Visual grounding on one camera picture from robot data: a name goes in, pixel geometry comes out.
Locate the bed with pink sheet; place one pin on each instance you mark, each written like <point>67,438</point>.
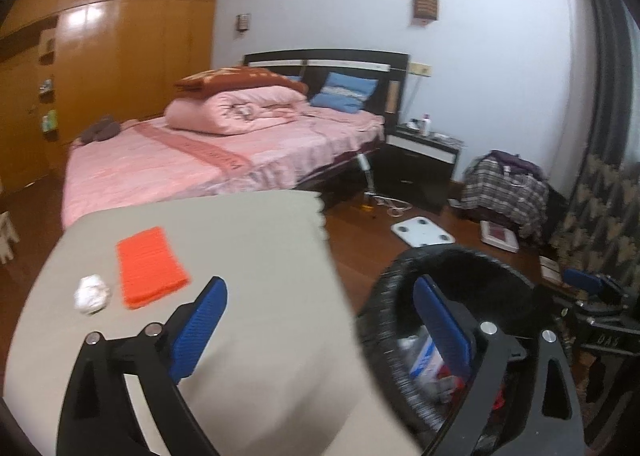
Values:
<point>175,161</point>

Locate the white bathroom scale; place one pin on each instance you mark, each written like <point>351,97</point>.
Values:
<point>422,231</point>

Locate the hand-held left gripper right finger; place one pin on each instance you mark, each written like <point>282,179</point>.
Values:
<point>440,326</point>

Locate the yellowish wall socket panel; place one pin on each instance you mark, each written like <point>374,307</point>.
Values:
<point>419,69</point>

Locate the white paper ball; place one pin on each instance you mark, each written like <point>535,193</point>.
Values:
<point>92,293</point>

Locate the dark cloth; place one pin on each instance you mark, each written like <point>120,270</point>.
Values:
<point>102,130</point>

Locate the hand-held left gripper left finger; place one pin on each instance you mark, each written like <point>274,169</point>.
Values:
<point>197,326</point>

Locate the white booklet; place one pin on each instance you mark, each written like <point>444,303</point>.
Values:
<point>550,268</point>

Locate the purple clothing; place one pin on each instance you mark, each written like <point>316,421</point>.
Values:
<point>515,161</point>

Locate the white handheld device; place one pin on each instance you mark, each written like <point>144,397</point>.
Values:
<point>364,166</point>

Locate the white blue box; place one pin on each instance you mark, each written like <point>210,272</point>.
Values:
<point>425,361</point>

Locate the red white flat box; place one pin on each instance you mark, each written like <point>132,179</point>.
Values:
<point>499,235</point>

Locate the black trash bin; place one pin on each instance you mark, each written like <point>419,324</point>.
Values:
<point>385,296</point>

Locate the patterned dark curtain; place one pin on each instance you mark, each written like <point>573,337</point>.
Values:
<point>605,136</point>

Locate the orange foam net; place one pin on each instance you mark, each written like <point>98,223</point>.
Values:
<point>150,266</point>

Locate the black headboard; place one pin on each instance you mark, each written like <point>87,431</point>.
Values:
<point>312,79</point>

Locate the brown wall lamp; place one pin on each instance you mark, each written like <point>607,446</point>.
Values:
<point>426,6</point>

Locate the wooden wardrobe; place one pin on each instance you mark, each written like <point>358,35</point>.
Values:
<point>110,51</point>

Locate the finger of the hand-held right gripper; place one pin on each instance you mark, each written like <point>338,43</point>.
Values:
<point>590,321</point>
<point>580,279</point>

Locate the folded pink quilt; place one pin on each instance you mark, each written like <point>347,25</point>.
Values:
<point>215,111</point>

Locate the brown patterned pillow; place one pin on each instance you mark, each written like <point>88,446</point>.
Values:
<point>235,79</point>

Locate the plaid bag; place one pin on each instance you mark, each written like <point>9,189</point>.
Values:
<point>500,196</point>

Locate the black nightstand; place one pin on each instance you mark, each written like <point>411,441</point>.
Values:
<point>415,171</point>

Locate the white bottle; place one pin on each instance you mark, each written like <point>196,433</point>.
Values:
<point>426,126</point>

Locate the large blue pillow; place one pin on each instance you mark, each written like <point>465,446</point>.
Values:
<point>345,89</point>

